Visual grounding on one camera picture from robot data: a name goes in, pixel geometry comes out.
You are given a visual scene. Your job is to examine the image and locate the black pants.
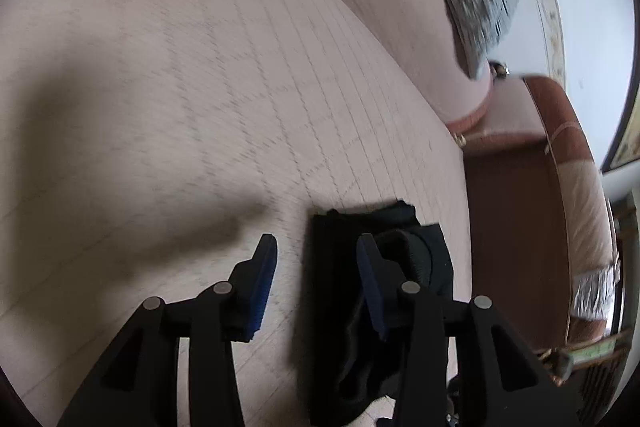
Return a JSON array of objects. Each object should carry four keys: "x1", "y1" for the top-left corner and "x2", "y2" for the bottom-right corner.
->
[{"x1": 303, "y1": 200, "x2": 454, "y2": 426}]

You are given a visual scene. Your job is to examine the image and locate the pink and brown pillow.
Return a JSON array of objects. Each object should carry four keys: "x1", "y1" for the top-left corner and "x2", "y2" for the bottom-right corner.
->
[{"x1": 524, "y1": 76, "x2": 620, "y2": 345}]

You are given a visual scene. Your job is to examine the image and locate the pink quilted mattress cover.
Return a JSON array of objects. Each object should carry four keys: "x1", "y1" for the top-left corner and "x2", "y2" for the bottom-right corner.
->
[{"x1": 1, "y1": 0, "x2": 471, "y2": 426}]

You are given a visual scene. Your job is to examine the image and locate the black and gold small object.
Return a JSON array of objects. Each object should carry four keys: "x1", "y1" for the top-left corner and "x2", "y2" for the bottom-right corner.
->
[{"x1": 489, "y1": 61, "x2": 510, "y2": 79}]

